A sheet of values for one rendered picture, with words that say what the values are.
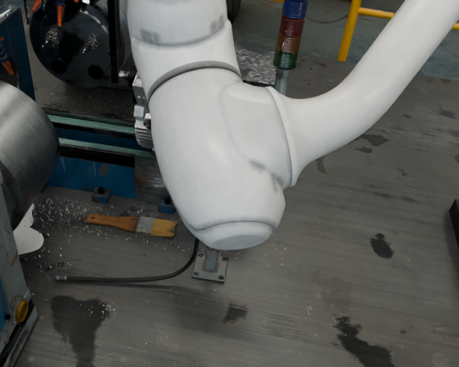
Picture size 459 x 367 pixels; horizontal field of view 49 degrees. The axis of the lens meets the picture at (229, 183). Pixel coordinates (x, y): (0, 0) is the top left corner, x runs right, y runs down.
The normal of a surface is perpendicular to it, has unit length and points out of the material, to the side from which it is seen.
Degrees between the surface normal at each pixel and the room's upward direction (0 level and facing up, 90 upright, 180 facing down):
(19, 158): 66
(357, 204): 0
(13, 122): 43
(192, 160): 50
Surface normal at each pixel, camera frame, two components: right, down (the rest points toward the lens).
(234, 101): 0.13, -0.51
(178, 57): -0.11, -0.21
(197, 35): 0.43, 0.81
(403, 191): 0.10, -0.77
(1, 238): 0.99, 0.14
